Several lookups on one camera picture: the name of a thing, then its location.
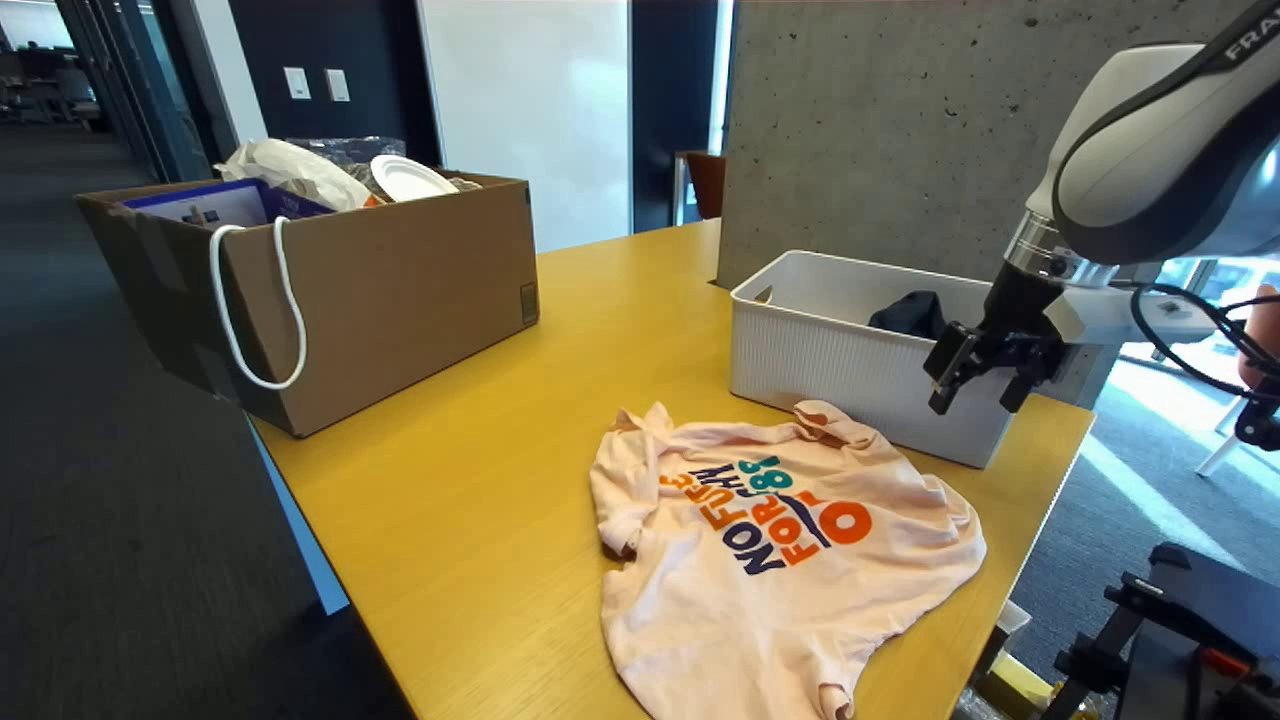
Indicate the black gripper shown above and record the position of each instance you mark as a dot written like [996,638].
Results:
[1027,310]

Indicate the pink printed t-shirt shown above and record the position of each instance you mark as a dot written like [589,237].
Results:
[721,626]

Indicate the black cloth item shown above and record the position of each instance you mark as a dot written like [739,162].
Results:
[914,318]

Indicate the white plastic bin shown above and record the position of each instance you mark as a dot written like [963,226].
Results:
[824,364]

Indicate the grey concrete pillar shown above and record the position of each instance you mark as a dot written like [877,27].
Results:
[867,134]

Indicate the black office chair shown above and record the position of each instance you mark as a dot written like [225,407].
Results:
[1260,427]

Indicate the black stand equipment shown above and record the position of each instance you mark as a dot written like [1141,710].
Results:
[1184,642]

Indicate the brown wooden chair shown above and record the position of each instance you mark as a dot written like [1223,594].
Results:
[705,184]

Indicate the brown cardboard box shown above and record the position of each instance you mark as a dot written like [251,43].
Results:
[403,294]

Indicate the white plate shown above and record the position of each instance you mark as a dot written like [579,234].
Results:
[410,177]

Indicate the white cloth bag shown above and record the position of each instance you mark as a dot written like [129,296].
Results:
[300,172]

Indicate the purple flat box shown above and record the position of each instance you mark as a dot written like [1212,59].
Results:
[212,200]

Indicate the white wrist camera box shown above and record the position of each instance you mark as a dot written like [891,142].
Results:
[1095,318]

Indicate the white wall outlet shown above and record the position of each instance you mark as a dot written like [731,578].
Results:
[297,85]
[336,85]

